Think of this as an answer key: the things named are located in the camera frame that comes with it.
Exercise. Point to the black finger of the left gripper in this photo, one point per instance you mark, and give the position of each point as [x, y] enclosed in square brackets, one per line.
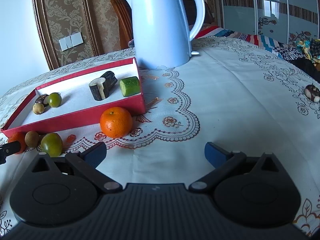
[9, 149]

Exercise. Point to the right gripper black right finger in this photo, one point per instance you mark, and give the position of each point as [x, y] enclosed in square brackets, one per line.
[224, 163]

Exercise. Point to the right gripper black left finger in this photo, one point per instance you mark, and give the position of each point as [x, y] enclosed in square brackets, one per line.
[85, 165]

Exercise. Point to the small orange tangerine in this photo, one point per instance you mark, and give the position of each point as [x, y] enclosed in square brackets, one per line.
[20, 137]

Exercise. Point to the green lime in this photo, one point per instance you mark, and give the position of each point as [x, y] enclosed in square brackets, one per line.
[52, 144]
[54, 100]

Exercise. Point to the large orange tangerine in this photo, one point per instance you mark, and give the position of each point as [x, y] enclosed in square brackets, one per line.
[116, 122]

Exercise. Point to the dark sugarcane piece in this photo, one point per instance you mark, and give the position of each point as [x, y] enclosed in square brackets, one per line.
[101, 87]

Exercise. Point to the green cucumber piece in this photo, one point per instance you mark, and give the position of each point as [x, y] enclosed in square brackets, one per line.
[129, 86]

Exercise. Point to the red shallow box tray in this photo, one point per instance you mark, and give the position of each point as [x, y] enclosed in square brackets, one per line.
[78, 107]

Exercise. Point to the white embroidered tablecloth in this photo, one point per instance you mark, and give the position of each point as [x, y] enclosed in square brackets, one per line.
[234, 94]

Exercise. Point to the white electric kettle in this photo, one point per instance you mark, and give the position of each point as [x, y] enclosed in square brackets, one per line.
[161, 33]

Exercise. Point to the striped colourful bedding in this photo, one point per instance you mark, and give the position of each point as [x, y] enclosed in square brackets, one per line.
[299, 49]

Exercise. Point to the wooden bed headboard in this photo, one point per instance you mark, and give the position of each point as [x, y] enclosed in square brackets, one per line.
[123, 11]

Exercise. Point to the sliding wardrobe doors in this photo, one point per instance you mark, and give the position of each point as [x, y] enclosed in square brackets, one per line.
[286, 21]

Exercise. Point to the white wall switch panel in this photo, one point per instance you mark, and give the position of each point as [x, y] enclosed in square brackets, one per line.
[71, 41]

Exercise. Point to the gilded wall moulding frame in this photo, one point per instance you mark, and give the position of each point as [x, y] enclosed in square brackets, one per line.
[57, 19]

